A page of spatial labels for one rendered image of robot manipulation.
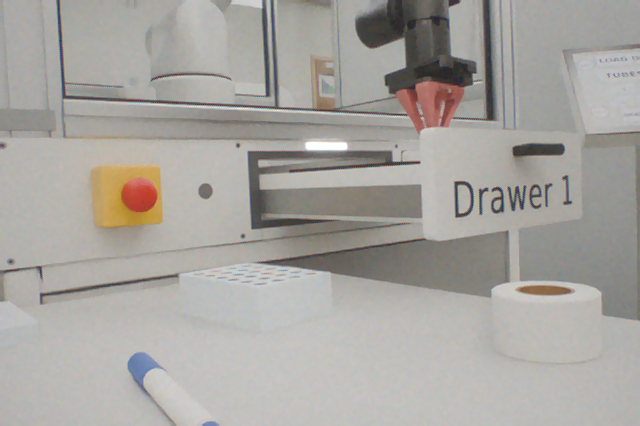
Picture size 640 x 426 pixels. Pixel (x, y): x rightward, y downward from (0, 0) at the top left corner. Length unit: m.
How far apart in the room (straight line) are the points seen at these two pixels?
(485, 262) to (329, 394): 0.92
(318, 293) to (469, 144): 0.22
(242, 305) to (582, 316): 0.26
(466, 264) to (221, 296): 0.75
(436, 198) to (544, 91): 2.04
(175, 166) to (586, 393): 0.57
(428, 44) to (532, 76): 1.91
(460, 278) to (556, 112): 1.47
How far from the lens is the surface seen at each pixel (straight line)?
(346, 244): 0.92
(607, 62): 1.62
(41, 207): 0.70
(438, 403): 0.32
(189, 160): 0.76
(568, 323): 0.38
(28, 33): 0.73
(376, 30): 0.77
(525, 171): 0.68
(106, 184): 0.68
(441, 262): 1.11
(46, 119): 0.71
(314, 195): 0.71
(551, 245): 2.55
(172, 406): 0.30
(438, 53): 0.71
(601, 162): 2.44
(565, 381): 0.36
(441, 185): 0.55
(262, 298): 0.46
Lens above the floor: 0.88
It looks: 3 degrees down
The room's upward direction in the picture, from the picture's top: 3 degrees counter-clockwise
